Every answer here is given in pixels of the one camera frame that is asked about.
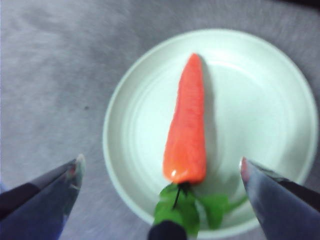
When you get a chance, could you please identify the orange carrot with green leaves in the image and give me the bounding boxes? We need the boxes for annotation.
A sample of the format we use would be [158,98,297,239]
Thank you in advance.
[153,52,248,237]

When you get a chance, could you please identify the green plate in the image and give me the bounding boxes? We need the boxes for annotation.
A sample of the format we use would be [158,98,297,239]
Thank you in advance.
[102,28,318,238]

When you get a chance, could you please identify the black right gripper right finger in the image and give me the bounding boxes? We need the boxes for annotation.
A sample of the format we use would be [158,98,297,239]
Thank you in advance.
[239,156,320,240]

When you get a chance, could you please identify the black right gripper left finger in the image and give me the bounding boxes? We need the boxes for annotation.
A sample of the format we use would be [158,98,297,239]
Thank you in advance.
[0,153,86,240]

